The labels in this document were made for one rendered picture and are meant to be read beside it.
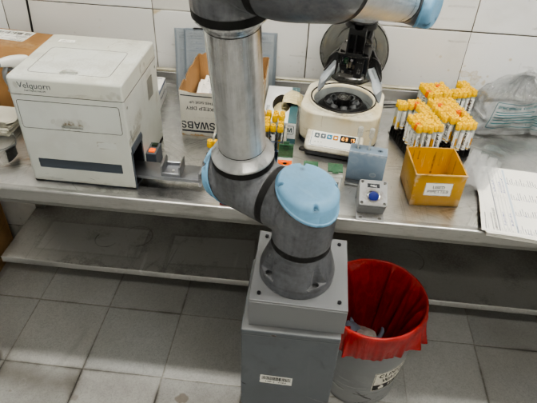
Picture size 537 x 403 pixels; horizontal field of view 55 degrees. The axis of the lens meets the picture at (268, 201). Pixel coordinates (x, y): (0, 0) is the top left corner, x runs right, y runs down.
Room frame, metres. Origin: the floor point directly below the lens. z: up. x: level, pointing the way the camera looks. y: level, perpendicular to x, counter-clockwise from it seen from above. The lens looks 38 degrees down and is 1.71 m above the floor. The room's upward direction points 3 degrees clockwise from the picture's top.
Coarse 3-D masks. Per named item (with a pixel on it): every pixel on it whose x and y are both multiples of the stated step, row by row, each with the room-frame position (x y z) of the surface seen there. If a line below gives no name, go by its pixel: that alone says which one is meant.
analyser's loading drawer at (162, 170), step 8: (184, 160) 1.14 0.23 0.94; (136, 168) 1.12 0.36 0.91; (144, 168) 1.12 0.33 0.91; (152, 168) 1.13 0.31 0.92; (160, 168) 1.13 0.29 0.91; (168, 168) 1.13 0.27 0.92; (176, 168) 1.13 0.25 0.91; (184, 168) 1.13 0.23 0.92; (192, 168) 1.13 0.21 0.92; (200, 168) 1.14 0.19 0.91; (144, 176) 1.09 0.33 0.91; (152, 176) 1.09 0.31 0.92; (160, 176) 1.09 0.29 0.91; (168, 176) 1.09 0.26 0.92; (176, 176) 1.09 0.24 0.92; (184, 176) 1.10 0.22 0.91; (192, 176) 1.10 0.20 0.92; (200, 176) 1.08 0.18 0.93; (200, 184) 1.08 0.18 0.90
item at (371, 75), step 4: (368, 68) 1.15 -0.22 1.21; (372, 68) 1.14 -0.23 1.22; (368, 72) 1.13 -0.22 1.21; (372, 72) 1.14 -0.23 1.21; (368, 76) 1.14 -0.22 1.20; (372, 76) 1.13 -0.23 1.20; (376, 76) 1.14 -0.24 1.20; (368, 80) 1.14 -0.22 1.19; (372, 80) 1.12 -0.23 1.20; (376, 80) 1.14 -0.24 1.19; (372, 84) 1.11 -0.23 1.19; (376, 84) 1.13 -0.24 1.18; (380, 84) 1.14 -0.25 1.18; (372, 88) 1.10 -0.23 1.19; (376, 88) 1.12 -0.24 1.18; (380, 88) 1.14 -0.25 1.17; (376, 92) 1.11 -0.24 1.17; (380, 92) 1.14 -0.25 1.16; (376, 96) 1.14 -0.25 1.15; (380, 96) 1.14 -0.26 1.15; (376, 100) 1.14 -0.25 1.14
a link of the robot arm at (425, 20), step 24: (264, 0) 0.64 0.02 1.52; (288, 0) 0.63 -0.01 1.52; (312, 0) 0.64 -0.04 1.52; (336, 0) 0.65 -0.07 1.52; (360, 0) 0.68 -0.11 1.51; (384, 0) 0.78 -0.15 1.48; (408, 0) 0.87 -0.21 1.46; (432, 0) 0.93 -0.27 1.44; (336, 24) 0.71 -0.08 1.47; (408, 24) 0.95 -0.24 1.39; (432, 24) 0.95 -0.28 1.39
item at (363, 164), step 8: (352, 144) 1.20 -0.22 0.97; (352, 152) 1.16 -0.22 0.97; (360, 152) 1.16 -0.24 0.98; (368, 152) 1.16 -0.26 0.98; (376, 152) 1.16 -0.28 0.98; (384, 152) 1.17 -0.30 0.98; (352, 160) 1.16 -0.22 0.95; (360, 160) 1.16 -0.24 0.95; (368, 160) 1.15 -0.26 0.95; (376, 160) 1.15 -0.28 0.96; (384, 160) 1.15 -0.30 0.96; (352, 168) 1.16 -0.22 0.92; (360, 168) 1.16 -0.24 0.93; (368, 168) 1.15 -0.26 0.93; (376, 168) 1.15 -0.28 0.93; (384, 168) 1.14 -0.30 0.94; (352, 176) 1.16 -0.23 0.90; (360, 176) 1.16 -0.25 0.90; (368, 176) 1.15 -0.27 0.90; (376, 176) 1.15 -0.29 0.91; (352, 184) 1.15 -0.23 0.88
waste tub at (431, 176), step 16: (416, 160) 1.20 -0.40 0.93; (432, 160) 1.20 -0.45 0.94; (448, 160) 1.20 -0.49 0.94; (400, 176) 1.19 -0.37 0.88; (416, 176) 1.07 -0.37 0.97; (432, 176) 1.07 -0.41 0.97; (448, 176) 1.07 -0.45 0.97; (464, 176) 1.07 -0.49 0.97; (416, 192) 1.07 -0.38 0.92; (432, 192) 1.07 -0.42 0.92; (448, 192) 1.07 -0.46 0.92
